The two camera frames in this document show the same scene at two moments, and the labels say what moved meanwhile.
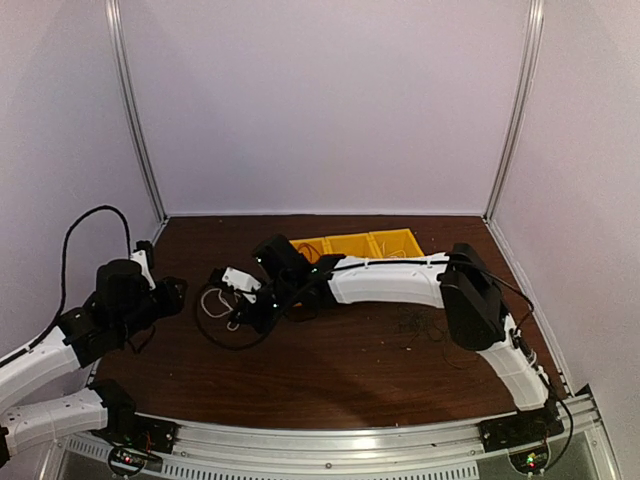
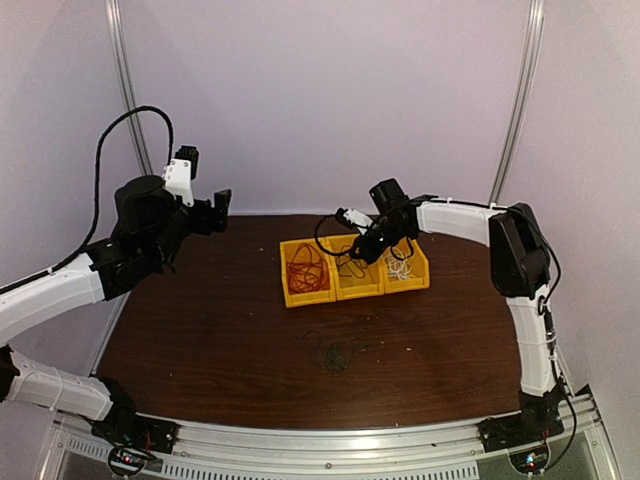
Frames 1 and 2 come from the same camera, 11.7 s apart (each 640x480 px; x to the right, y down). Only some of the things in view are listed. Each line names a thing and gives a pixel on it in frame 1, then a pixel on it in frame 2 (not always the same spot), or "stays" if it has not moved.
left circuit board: (126, 461) stays
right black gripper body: (265, 318) → (375, 251)
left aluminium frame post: (114, 15) stays
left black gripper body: (168, 305) → (204, 224)
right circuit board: (530, 462) stays
